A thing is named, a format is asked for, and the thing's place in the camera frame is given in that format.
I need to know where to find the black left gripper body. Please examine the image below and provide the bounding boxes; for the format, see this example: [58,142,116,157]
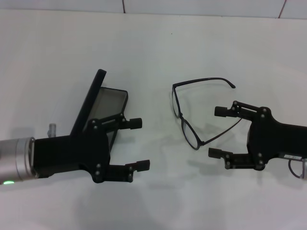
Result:
[31,118,111,184]

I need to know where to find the black glasses case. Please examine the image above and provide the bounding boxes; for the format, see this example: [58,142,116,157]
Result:
[69,69,130,151]

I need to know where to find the thin black cable loop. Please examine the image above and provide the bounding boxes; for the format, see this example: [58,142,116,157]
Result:
[287,158,304,179]

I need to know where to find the black glasses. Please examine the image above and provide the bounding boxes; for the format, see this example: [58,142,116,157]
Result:
[172,77,243,151]

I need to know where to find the small silver cylinder stub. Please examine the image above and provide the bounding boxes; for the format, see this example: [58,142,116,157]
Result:
[47,123,57,138]

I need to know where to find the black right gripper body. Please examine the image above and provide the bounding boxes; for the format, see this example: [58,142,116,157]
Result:
[247,105,307,171]

